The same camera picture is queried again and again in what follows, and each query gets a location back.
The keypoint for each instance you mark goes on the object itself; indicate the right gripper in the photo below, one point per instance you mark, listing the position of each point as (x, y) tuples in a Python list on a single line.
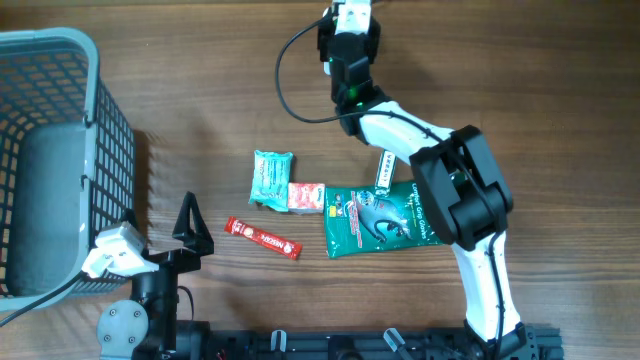
[(371, 39)]

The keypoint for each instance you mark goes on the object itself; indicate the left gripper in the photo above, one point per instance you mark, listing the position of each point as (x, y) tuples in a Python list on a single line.
[(199, 240)]

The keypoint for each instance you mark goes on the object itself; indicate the red white package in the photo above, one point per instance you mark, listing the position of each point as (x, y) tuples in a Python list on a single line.
[(285, 247)]

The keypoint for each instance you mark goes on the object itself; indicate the light green wipes packet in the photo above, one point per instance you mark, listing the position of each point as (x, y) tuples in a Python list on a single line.
[(271, 177)]

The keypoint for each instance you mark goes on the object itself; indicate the green white slim box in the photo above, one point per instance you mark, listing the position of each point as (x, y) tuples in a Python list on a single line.
[(385, 173)]

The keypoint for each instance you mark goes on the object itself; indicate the red white small box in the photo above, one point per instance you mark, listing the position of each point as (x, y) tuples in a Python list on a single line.
[(306, 197)]

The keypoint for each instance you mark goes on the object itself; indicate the green 3M gloves package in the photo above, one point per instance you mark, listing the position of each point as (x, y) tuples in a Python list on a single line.
[(358, 221)]

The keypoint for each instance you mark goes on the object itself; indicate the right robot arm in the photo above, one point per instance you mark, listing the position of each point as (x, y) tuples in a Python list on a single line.
[(461, 188)]

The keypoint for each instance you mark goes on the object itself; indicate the grey plastic mesh basket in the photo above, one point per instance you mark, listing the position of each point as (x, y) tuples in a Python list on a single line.
[(67, 160)]

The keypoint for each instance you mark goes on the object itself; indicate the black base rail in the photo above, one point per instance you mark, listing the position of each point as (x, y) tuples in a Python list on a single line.
[(525, 343)]

